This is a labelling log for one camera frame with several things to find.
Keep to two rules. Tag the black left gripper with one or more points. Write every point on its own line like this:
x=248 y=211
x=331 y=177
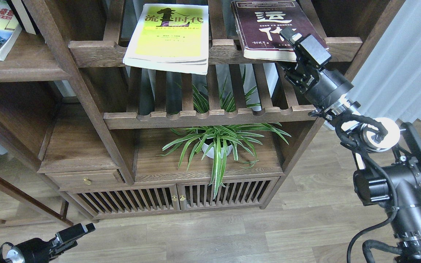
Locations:
x=38 y=251

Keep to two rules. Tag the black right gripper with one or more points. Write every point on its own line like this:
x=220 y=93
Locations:
x=321 y=87

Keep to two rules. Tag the dark red book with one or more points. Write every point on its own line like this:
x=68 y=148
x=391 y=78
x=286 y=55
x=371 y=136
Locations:
x=259 y=24

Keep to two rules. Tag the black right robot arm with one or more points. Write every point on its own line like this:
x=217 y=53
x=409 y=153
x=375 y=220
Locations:
x=387 y=156

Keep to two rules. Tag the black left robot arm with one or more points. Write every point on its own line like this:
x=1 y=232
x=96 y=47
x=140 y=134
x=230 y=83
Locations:
x=5 y=251

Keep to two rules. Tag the white book on upper shelf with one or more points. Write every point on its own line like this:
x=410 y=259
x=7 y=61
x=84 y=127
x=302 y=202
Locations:
x=24 y=17

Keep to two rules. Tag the brass drawer knob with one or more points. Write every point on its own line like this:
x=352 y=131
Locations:
x=87 y=181

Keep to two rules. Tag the dark wooden bookshelf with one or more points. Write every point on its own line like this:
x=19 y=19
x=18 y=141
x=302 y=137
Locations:
x=69 y=110

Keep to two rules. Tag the white curtain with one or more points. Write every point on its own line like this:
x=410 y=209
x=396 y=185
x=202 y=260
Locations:
x=389 y=83

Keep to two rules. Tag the yellow green book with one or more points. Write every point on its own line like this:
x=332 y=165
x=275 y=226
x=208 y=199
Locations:
x=171 y=37

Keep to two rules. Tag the white plant pot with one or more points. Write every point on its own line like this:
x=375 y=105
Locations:
x=208 y=148

